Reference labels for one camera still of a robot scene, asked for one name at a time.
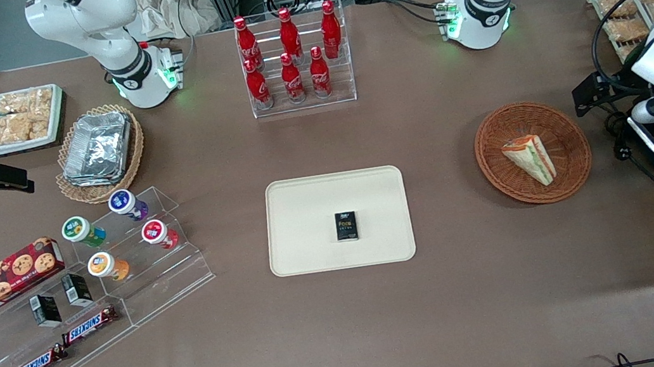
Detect Snickers chocolate bar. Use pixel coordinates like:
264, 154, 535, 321
59, 304, 123, 348
7, 343, 70, 367

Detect orange yogurt cup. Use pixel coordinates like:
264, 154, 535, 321
86, 248, 132, 287

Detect clear acrylic bottle rack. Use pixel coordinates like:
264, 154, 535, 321
231, 0, 359, 120

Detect beige plastic tray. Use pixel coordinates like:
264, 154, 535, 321
259, 163, 419, 280

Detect triangular sandwich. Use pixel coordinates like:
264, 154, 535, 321
499, 131, 560, 193

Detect small black card box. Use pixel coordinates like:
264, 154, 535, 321
333, 210, 361, 244

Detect black power cable with plug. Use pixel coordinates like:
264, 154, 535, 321
601, 105, 654, 196

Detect red lid yogurt cup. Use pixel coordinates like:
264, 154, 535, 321
139, 216, 182, 254

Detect crumpled beige cloth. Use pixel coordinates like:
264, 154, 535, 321
134, 0, 224, 44

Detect white rectangular snack tray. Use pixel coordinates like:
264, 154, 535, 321
0, 82, 73, 158

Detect blue lid purple yogurt cup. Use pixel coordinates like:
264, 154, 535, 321
106, 186, 151, 226

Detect red Walkers cookie box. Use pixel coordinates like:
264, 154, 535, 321
0, 235, 73, 321

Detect green lid yogurt cup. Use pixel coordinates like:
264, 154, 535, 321
60, 212, 109, 252

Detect red cola bottle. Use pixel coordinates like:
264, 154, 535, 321
232, 15, 262, 72
278, 50, 308, 106
276, 5, 305, 63
307, 45, 335, 100
243, 56, 276, 112
317, 0, 346, 61

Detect oval light wicker basket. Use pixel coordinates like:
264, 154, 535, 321
46, 100, 153, 209

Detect clear acrylic tiered stand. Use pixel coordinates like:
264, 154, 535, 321
0, 179, 229, 367

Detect round brown wicker basket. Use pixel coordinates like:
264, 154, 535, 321
469, 94, 598, 213

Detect small black carton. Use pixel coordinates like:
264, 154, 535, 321
60, 270, 94, 311
29, 292, 64, 331

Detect clear rice cracker packet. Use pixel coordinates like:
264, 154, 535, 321
0, 86, 57, 119
27, 116, 55, 142
0, 112, 34, 146

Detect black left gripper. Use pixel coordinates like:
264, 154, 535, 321
570, 65, 654, 119

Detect stack of foil trays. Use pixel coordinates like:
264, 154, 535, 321
56, 109, 140, 191

